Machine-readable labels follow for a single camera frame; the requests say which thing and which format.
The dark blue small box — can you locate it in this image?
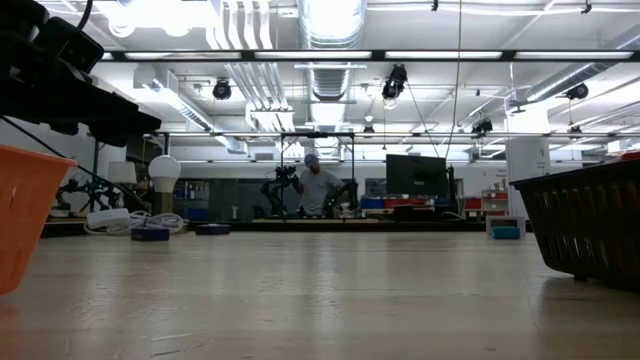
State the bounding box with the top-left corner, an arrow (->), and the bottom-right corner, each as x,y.
130,227 -> 172,243

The white building column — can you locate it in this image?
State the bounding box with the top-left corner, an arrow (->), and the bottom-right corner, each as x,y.
505,137 -> 552,222

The white digital clock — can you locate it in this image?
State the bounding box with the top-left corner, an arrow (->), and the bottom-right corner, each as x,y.
485,215 -> 527,237

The thin hanging cable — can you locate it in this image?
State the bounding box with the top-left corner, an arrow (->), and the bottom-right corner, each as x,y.
443,0 -> 464,160

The silver ceiling duct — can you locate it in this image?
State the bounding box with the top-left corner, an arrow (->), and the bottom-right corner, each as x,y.
296,0 -> 369,160

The person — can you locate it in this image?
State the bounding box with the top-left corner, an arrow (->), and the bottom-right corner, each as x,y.
291,152 -> 347,219

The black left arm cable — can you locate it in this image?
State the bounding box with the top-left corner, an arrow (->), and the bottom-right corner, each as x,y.
0,114 -> 151,215

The white light bulb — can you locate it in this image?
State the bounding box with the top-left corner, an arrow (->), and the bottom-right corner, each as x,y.
147,154 -> 183,217

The flat dark blue disc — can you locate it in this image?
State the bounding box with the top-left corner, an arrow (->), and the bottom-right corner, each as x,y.
195,223 -> 232,237

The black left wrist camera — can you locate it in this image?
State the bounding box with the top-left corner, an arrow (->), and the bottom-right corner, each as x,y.
33,16 -> 106,75

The black plastic basket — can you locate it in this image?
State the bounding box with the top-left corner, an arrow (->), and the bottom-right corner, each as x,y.
509,158 -> 640,292

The white lamp shade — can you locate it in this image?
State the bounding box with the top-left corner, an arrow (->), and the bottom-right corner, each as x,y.
106,161 -> 138,185

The white coiled cable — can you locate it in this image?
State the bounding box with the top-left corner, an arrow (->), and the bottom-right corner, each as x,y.
83,209 -> 186,237

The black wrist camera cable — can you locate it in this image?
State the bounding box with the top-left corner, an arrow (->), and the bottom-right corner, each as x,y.
73,0 -> 97,32

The black background rig frame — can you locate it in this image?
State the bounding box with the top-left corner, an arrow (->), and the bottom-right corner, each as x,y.
278,131 -> 357,221

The white power adapter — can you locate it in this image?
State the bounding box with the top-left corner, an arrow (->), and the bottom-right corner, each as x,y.
85,207 -> 133,231

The orange plastic basket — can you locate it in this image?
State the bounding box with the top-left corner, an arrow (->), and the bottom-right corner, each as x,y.
0,143 -> 79,296

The black background monitor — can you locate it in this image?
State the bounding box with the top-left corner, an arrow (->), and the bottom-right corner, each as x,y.
385,153 -> 450,198

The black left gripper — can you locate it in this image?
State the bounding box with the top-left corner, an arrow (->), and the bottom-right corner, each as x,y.
0,0 -> 163,148

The shelf with red bins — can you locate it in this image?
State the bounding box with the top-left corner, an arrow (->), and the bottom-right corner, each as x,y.
463,187 -> 511,218

